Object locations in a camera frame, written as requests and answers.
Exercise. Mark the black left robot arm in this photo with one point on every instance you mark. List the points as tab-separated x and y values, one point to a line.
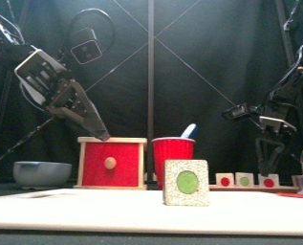
4	48

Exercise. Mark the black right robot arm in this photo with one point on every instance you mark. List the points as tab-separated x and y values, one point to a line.
291	79

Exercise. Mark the small toy sushi red centre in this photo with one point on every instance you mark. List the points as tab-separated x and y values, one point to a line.
268	182
224	180

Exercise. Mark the small toy sushi green centre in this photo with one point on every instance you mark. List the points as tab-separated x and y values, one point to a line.
244	180

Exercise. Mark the wooden sushi tray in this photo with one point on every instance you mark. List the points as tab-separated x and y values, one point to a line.
251	189

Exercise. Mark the red flat plate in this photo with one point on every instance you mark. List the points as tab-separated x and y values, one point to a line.
300	195

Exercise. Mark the large toy sushi green centre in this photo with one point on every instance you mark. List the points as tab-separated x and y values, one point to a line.
186	182

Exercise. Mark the white cutting board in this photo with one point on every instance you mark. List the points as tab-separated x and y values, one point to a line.
115	212

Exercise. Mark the red wooden box with knob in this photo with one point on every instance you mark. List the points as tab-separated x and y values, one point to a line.
111	166

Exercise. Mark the grey bowl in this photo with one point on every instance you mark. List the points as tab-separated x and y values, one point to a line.
42	173

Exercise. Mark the red plastic cup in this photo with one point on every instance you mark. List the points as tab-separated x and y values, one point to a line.
171	153

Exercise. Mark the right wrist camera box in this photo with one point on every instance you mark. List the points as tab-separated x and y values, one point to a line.
239	112

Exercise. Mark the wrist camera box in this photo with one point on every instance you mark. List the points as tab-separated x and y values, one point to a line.
239	112
84	47

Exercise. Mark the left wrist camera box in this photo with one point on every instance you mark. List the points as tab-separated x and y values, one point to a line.
84	47

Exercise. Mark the black slanted frame strut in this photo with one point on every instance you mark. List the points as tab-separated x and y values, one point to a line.
22	140

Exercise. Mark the grey vertical frame pole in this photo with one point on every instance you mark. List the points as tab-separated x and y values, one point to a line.
150	79

